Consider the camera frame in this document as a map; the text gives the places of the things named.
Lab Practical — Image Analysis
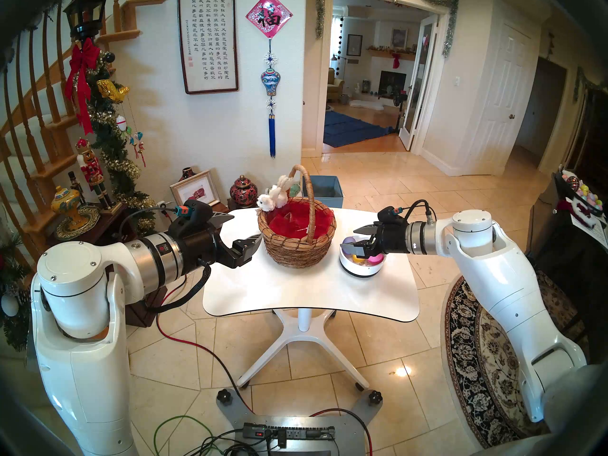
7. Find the white pedestal table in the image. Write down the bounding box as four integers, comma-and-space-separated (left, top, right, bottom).
203, 207, 420, 391

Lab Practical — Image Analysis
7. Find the white framed picture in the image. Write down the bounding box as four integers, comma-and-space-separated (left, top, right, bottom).
170, 170, 221, 208

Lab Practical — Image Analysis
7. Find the blue floor rug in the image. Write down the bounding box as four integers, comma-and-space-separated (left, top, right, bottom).
323, 110, 395, 148

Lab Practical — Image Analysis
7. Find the small black nutcracker figure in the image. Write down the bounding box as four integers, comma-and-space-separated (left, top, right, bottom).
66, 171, 87, 206

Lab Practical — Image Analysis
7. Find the green cable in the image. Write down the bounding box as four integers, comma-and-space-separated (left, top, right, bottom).
153, 415, 214, 456

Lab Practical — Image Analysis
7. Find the white panel door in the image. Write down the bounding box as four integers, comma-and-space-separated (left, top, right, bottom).
463, 20, 532, 176

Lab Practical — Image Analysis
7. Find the red diamond fu decoration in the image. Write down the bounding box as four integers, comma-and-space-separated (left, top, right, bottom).
246, 0, 293, 39

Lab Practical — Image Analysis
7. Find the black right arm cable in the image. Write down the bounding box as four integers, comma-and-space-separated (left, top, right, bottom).
401, 199, 435, 225

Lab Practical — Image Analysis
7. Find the white bowl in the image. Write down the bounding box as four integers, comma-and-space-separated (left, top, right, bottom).
339, 236, 386, 278

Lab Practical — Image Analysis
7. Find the black fireplace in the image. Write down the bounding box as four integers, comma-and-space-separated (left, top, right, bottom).
379, 70, 408, 97

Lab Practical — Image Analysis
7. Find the blue box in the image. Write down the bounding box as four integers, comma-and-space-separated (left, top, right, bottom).
300, 175, 344, 209

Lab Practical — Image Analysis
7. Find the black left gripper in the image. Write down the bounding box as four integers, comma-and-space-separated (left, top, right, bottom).
176, 212, 264, 273

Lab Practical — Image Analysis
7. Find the patterned oriental rug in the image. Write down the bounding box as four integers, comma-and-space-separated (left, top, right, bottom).
439, 270, 589, 450

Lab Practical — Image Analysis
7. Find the framed calligraphy scroll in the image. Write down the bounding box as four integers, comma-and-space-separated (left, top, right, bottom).
177, 0, 239, 95

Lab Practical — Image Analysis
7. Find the gold foil ornament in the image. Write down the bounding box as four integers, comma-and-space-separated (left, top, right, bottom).
96, 79, 130, 103

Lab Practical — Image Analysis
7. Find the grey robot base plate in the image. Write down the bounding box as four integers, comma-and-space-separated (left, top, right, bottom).
216, 389, 383, 456

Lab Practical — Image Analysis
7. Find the small christmas tree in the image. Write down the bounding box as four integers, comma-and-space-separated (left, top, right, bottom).
0, 232, 34, 352

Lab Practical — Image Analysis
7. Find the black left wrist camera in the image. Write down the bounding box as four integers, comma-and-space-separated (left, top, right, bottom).
167, 199, 214, 230

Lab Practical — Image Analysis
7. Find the red nutcracker figure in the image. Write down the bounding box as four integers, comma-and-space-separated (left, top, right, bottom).
75, 138, 114, 210

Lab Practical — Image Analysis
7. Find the white plush bunny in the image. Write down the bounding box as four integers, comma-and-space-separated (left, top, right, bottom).
256, 175, 293, 212

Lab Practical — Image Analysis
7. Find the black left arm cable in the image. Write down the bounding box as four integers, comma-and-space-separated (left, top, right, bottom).
144, 263, 212, 314

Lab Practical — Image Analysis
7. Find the glass french door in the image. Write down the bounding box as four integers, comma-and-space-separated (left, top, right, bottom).
399, 16, 440, 152

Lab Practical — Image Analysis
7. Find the ornate brass round tray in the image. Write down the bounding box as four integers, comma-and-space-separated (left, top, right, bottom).
53, 206, 101, 242

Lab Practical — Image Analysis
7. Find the wicker basket with handle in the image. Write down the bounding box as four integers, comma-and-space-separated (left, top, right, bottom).
257, 164, 337, 269

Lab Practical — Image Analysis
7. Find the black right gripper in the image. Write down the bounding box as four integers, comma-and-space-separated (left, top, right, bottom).
352, 220, 410, 258

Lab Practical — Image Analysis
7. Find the black grand piano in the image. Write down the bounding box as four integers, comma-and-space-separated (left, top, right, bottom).
515, 172, 608, 342

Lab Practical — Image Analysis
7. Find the red cloisonne jar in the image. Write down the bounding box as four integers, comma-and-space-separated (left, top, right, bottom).
229, 175, 258, 209

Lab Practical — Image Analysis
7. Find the wooden staircase railing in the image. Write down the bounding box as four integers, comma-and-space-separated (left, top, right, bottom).
0, 0, 167, 266

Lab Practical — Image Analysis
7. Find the red ribbon bow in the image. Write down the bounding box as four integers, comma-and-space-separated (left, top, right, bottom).
64, 38, 101, 136

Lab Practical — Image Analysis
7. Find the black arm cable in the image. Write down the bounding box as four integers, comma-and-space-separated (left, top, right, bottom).
144, 263, 212, 314
401, 199, 435, 225

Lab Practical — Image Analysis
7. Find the black power strip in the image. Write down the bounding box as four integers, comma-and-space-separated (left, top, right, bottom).
242, 423, 336, 442

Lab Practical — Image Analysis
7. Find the yellow armchair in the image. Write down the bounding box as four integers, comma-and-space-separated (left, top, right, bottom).
327, 68, 345, 102

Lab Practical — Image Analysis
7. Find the silver green tinsel garland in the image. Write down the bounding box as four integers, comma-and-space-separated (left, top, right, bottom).
315, 0, 459, 59

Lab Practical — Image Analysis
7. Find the blue tassel vase ornament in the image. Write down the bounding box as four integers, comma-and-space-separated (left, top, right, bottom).
260, 38, 281, 159

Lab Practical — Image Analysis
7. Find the red mesh basket lining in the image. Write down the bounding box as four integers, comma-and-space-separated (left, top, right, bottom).
267, 199, 333, 240

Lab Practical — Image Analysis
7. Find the black lantern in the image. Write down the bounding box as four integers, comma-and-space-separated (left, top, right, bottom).
63, 0, 111, 42

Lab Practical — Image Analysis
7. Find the green christmas garland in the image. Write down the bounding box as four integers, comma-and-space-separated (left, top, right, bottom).
85, 51, 157, 232

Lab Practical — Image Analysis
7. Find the red cable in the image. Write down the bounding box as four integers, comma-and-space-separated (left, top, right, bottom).
155, 270, 373, 456

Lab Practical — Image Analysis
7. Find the yellow ornate vase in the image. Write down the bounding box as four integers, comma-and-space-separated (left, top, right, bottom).
50, 185, 88, 230

